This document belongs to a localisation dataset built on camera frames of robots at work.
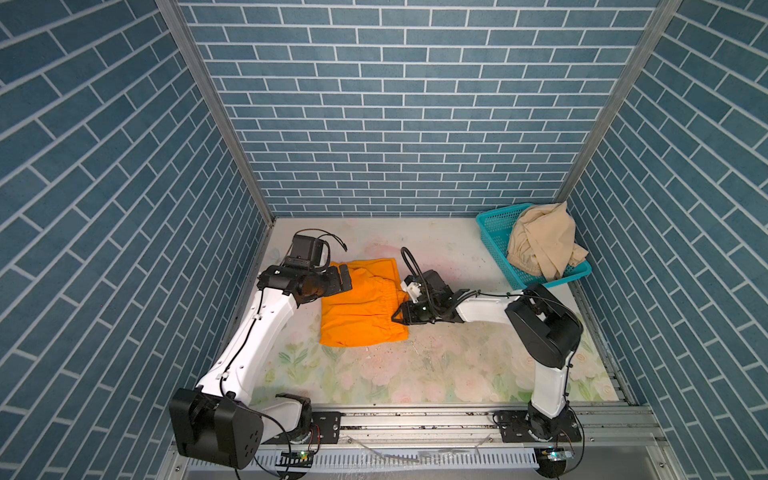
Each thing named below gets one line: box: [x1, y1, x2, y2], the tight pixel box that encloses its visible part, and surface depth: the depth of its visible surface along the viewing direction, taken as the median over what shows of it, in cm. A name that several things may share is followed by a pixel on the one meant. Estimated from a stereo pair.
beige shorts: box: [507, 201, 589, 281], surface depth 101 cm
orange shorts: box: [320, 258, 409, 347], surface depth 92 cm
